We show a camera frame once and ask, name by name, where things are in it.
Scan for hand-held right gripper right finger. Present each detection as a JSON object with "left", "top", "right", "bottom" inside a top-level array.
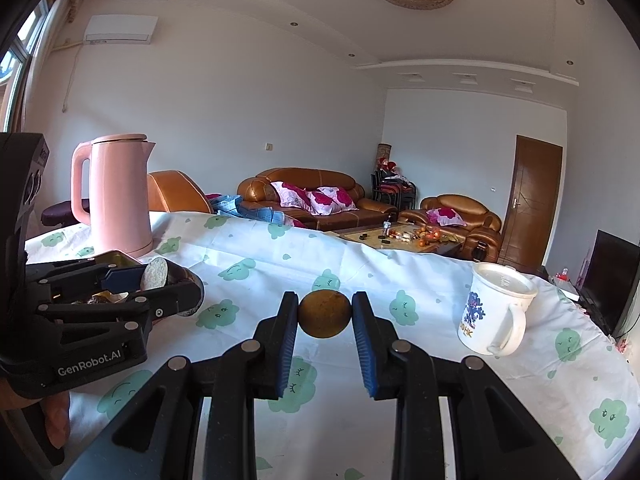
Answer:
[{"left": 351, "top": 291, "right": 583, "bottom": 480}]

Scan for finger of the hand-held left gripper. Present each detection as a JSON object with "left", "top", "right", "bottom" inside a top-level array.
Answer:
[
  {"left": 26, "top": 256, "right": 147, "bottom": 294},
  {"left": 36, "top": 279, "right": 204, "bottom": 332}
]

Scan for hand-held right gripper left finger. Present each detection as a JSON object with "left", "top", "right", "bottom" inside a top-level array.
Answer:
[{"left": 62, "top": 291, "right": 301, "bottom": 480}]

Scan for small layered cake cup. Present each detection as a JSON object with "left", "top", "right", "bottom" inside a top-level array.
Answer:
[{"left": 140, "top": 256, "right": 198, "bottom": 291}]

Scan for brown round fruit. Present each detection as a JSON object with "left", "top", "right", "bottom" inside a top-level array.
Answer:
[{"left": 298, "top": 290, "right": 351, "bottom": 339}]

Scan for person's left hand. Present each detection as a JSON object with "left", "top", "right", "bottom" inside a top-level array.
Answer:
[{"left": 44, "top": 391, "right": 72, "bottom": 450}]

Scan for pink electric kettle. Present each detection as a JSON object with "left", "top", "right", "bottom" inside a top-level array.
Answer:
[{"left": 71, "top": 133, "right": 157, "bottom": 257}]

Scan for white tablecloth with green clouds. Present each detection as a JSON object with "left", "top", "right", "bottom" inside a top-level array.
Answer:
[{"left": 25, "top": 210, "right": 636, "bottom": 480}]

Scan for brown leather chair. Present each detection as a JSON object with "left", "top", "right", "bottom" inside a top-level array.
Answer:
[{"left": 147, "top": 171, "right": 213, "bottom": 214}]

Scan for cluttered coffee table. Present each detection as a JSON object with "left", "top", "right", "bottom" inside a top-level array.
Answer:
[{"left": 332, "top": 222, "right": 466, "bottom": 260}]

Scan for white printed mug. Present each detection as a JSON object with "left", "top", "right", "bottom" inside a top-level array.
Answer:
[{"left": 456, "top": 261, "right": 539, "bottom": 357}]

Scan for blue checked cloth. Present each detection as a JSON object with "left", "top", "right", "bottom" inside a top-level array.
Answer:
[{"left": 207, "top": 193, "right": 296, "bottom": 226}]

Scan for floral pink pillow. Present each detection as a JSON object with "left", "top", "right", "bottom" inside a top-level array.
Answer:
[
  {"left": 426, "top": 207, "right": 466, "bottom": 227},
  {"left": 305, "top": 186, "right": 358, "bottom": 213},
  {"left": 270, "top": 181, "right": 316, "bottom": 208}
]

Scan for stack of dark chairs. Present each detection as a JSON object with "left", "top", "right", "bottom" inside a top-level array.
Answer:
[{"left": 371, "top": 170, "right": 417, "bottom": 209}]

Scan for brown leather armchair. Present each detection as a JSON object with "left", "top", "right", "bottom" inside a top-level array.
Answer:
[{"left": 400, "top": 193, "right": 502, "bottom": 263}]

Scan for long brown leather sofa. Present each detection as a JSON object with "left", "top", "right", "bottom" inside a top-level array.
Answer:
[{"left": 236, "top": 167, "right": 401, "bottom": 231}]

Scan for brown wooden door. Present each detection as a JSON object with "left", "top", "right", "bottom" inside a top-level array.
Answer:
[{"left": 501, "top": 135, "right": 564, "bottom": 271}]

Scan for window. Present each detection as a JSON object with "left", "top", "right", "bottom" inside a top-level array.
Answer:
[{"left": 0, "top": 0, "right": 51, "bottom": 131}]

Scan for white air conditioner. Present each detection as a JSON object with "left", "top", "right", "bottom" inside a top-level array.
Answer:
[{"left": 84, "top": 15, "right": 160, "bottom": 43}]

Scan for black television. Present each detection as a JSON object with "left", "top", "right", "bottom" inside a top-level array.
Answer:
[{"left": 580, "top": 230, "right": 640, "bottom": 338}]

